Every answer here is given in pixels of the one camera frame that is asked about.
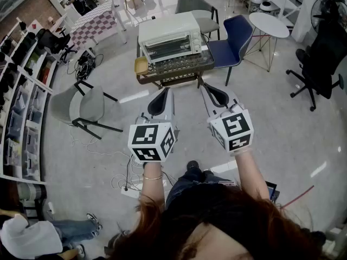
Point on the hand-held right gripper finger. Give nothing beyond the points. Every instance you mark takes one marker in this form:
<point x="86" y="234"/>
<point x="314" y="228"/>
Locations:
<point x="210" y="104"/>
<point x="221" y="96"/>

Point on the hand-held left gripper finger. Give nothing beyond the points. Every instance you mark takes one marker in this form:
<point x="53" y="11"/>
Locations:
<point x="154" y="107"/>
<point x="169" y="104"/>

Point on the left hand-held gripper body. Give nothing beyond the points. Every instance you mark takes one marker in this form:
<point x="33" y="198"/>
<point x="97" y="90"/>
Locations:
<point x="143" y="137"/>

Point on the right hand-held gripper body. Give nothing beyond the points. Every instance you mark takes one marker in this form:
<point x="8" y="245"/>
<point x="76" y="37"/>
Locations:
<point x="236" y="126"/>

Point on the glass oven door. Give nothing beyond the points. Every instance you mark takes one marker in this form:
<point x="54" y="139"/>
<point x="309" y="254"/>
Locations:
<point x="168" y="47"/>

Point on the white oven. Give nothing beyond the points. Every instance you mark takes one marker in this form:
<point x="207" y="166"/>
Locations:
<point x="168" y="23"/>

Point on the person's left forearm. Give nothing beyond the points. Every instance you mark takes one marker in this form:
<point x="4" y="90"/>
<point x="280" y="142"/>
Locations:
<point x="153" y="191"/>

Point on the person's right forearm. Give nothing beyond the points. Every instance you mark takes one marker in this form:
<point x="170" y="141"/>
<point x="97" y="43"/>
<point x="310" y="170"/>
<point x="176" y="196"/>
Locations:
<point x="252" y="175"/>

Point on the pink wrist band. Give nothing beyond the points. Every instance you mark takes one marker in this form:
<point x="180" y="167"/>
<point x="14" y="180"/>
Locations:
<point x="241" y="152"/>

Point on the wicker table with glass top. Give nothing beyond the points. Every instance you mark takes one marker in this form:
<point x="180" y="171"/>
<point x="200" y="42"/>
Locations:
<point x="179" y="69"/>

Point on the yellow plastic tray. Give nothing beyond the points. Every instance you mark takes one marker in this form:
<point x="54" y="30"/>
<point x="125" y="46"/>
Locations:
<point x="141" y="66"/>

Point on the blue chair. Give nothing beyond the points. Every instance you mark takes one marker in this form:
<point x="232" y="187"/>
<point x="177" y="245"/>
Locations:
<point x="233" y="45"/>

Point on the person's black shoe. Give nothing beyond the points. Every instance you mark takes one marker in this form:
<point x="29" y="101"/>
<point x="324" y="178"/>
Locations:
<point x="193" y="164"/>

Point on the white power strip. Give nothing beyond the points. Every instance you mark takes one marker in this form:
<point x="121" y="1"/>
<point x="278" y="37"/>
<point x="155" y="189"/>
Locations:
<point x="130" y="192"/>

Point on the pink phone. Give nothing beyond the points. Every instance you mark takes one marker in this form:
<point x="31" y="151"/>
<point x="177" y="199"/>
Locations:
<point x="226" y="183"/>

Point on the grey upholstered chair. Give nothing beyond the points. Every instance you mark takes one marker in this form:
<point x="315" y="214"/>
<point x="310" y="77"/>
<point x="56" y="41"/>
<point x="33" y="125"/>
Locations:
<point x="92" y="104"/>
<point x="208" y="23"/>

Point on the person's legs in dark jeans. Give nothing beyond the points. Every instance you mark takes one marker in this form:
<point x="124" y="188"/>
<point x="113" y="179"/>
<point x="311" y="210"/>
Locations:
<point x="192" y="183"/>

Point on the black tablet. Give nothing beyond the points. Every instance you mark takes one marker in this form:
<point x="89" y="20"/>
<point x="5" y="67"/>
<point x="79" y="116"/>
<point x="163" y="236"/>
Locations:
<point x="272" y="191"/>

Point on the white round side table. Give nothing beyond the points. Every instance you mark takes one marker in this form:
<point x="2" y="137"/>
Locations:
<point x="268" y="24"/>

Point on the pink checkered table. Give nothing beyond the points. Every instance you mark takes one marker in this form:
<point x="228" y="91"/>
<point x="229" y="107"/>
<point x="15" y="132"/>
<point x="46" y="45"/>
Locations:
<point x="92" y="23"/>

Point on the black office chair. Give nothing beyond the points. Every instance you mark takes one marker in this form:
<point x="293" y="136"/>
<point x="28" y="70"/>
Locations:
<point x="52" y="43"/>
<point x="322" y="61"/>

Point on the grey roll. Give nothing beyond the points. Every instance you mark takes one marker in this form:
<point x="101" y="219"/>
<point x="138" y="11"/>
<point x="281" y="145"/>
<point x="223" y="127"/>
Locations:
<point x="31" y="191"/>

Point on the white shelf unit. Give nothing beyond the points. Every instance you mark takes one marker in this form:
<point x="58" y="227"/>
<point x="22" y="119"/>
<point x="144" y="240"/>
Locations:
<point x="27" y="77"/>

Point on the black standing fan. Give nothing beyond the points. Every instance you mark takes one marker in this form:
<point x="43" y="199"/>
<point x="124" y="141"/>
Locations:
<point x="322" y="12"/>

